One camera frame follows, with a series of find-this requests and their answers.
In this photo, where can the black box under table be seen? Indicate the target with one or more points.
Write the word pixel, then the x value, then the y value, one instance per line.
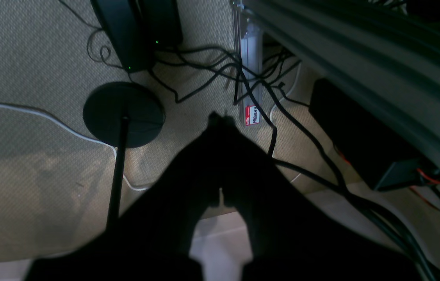
pixel 381 157

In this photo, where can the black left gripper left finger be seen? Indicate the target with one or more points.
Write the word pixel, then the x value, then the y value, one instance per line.
pixel 152 239

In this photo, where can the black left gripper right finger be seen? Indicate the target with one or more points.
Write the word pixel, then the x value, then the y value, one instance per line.
pixel 292 239

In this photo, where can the black round stand base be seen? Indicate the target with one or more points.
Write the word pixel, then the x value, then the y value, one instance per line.
pixel 117 105

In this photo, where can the black power brick pair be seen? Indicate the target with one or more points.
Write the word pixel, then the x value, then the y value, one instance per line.
pixel 137 28

